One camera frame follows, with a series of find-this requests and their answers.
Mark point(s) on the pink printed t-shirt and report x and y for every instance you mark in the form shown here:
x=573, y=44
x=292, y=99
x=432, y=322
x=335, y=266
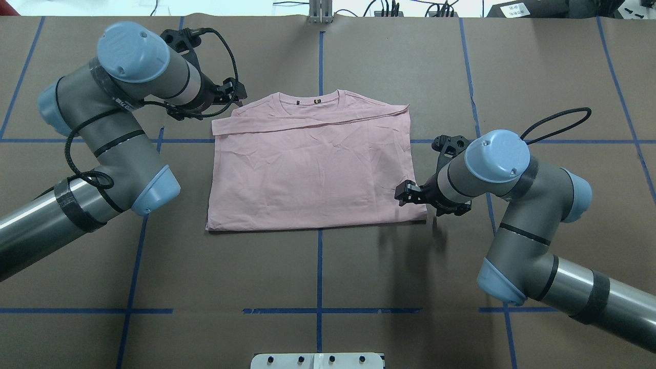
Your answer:
x=288, y=163

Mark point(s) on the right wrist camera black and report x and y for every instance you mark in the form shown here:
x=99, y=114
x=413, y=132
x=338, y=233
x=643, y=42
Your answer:
x=448, y=147

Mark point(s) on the aluminium frame post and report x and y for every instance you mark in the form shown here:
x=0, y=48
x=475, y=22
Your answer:
x=320, y=12

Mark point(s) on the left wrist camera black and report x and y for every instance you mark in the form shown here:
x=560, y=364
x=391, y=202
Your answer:
x=184, y=40

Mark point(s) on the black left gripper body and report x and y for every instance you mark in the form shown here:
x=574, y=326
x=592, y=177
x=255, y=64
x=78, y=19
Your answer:
x=207, y=93

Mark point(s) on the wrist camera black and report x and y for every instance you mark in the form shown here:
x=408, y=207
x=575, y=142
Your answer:
x=448, y=147
x=184, y=40

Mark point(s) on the black power adapter box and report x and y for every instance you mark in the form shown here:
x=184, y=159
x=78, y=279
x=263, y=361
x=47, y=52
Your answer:
x=529, y=9

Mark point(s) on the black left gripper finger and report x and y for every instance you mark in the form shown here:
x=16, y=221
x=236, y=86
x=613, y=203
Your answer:
x=230, y=86
x=234, y=98

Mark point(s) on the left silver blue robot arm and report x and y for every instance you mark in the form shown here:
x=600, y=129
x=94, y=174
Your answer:
x=115, y=167

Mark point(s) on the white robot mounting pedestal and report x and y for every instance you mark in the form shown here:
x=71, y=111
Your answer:
x=319, y=360

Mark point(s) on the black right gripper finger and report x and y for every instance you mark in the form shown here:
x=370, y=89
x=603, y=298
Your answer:
x=408, y=200
x=408, y=190

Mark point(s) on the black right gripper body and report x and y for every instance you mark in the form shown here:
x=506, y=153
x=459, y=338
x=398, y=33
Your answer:
x=434, y=190

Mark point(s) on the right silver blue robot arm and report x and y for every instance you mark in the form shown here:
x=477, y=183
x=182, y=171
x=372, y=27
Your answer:
x=518, y=265

